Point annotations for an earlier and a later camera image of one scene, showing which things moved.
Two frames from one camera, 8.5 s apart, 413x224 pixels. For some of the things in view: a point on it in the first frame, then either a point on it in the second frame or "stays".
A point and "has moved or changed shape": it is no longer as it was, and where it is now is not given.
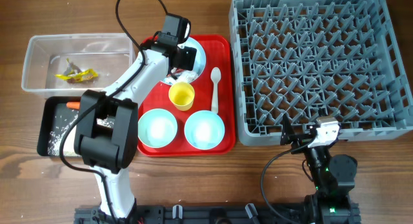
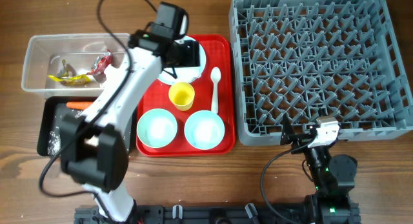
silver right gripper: (288, 135) stays
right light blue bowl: (204, 130) stays
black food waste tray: (53, 117) stays
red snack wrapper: (179, 71) to (101, 62)
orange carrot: (73, 104) stays
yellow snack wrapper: (80, 76) has moved or changed shape
